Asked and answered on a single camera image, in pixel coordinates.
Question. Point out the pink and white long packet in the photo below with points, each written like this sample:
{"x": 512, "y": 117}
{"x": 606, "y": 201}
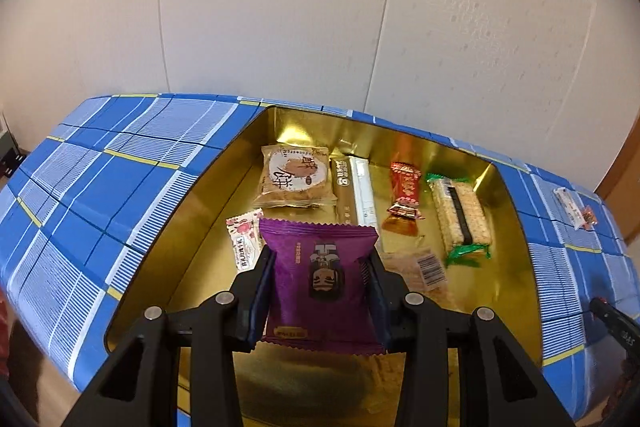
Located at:
{"x": 242, "y": 242}

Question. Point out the gold tin box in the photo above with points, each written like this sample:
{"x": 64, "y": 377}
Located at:
{"x": 320, "y": 387}

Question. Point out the clear pack of oat bars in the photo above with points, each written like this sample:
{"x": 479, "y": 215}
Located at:
{"x": 425, "y": 272}

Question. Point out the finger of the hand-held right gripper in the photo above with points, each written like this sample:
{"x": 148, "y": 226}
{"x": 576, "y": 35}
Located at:
{"x": 617, "y": 324}

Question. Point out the orange-ended clear snack packet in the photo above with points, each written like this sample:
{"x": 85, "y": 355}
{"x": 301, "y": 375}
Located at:
{"x": 589, "y": 216}

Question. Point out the purple snack packet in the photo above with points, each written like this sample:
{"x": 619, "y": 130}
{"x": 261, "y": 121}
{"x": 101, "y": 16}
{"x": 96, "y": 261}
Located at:
{"x": 320, "y": 257}

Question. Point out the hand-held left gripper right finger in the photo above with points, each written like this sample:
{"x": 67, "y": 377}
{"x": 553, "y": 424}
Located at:
{"x": 380, "y": 312}

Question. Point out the white long stick packet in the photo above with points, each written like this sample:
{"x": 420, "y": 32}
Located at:
{"x": 364, "y": 192}

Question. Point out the white flat snack packet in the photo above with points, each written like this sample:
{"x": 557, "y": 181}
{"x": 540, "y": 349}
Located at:
{"x": 569, "y": 207}

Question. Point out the red patterned snack packet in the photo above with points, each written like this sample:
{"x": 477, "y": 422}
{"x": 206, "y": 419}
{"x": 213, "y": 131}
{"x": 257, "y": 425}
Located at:
{"x": 406, "y": 187}

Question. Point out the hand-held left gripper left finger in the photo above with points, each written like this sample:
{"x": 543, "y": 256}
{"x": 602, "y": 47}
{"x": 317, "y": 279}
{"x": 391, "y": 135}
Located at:
{"x": 257, "y": 307}

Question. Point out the black metal stand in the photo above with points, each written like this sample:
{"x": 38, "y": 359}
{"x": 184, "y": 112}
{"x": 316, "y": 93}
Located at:
{"x": 10, "y": 152}

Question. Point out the round pastry packet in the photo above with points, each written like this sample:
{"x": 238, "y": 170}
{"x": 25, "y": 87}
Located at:
{"x": 295, "y": 177}

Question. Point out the red cloth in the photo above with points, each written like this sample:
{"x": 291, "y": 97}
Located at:
{"x": 4, "y": 337}

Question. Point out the green-ended rice cracker packet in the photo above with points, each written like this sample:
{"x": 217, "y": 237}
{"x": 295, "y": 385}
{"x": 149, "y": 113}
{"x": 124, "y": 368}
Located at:
{"x": 460, "y": 217}

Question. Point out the wooden door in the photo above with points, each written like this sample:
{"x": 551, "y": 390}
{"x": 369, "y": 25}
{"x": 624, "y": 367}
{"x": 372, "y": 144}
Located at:
{"x": 622, "y": 177}

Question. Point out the gold-brown long stick packet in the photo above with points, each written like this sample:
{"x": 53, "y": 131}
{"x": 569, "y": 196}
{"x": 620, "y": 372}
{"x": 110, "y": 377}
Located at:
{"x": 344, "y": 187}

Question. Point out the blue plaid bed sheet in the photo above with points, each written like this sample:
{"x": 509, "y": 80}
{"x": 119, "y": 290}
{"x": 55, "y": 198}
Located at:
{"x": 100, "y": 187}

